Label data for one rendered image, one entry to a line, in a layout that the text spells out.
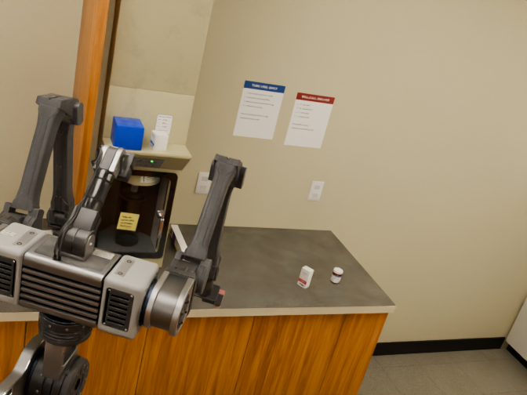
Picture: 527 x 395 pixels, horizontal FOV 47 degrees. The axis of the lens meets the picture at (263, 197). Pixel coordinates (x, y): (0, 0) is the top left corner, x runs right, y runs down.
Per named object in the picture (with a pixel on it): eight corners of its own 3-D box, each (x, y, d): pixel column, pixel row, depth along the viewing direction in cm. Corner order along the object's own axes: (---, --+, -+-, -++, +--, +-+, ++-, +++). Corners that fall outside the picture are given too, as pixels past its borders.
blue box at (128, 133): (110, 138, 224) (113, 115, 220) (136, 141, 228) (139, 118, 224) (113, 148, 215) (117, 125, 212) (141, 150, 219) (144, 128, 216)
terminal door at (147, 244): (88, 256, 244) (100, 166, 228) (161, 258, 256) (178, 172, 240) (88, 257, 243) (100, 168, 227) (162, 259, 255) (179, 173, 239)
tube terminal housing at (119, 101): (79, 235, 266) (100, 66, 236) (151, 237, 279) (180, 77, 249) (84, 266, 245) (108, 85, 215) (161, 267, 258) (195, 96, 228)
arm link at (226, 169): (215, 140, 179) (247, 149, 178) (216, 161, 191) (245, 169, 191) (165, 280, 161) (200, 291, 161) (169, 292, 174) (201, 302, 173)
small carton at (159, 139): (149, 144, 227) (151, 130, 225) (161, 145, 230) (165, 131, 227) (153, 150, 223) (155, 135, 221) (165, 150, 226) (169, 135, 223)
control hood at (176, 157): (98, 161, 227) (101, 136, 223) (181, 168, 240) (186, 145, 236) (102, 174, 217) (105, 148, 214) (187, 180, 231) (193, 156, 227)
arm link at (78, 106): (41, 98, 177) (76, 105, 176) (51, 93, 182) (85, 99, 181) (42, 224, 196) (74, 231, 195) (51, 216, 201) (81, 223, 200)
